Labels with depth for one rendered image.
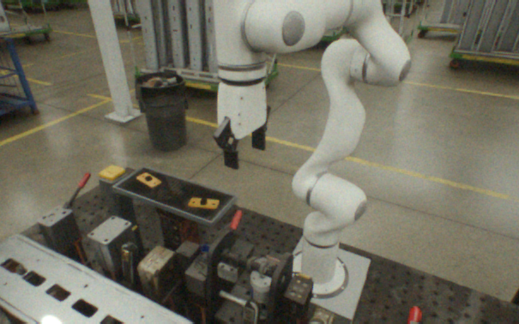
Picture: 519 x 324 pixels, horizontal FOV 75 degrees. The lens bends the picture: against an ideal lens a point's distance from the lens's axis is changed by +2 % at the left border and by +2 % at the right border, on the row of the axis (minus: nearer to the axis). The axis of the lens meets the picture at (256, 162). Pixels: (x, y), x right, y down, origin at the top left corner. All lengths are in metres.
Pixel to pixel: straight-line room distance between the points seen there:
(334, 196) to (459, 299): 0.72
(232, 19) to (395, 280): 1.19
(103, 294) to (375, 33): 0.95
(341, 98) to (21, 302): 1.00
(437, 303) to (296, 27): 1.18
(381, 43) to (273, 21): 0.42
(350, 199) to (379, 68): 0.35
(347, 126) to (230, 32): 0.48
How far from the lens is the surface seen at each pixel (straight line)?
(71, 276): 1.13
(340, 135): 0.94
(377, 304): 1.39
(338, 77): 0.94
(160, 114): 3.48
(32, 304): 1.12
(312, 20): 0.55
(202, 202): 0.98
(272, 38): 0.50
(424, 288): 1.50
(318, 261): 1.17
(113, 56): 4.39
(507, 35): 7.53
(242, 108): 0.59
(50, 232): 1.26
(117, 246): 1.06
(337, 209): 0.97
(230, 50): 0.56
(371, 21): 0.86
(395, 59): 0.88
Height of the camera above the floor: 1.78
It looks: 32 degrees down
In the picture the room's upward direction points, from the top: straight up
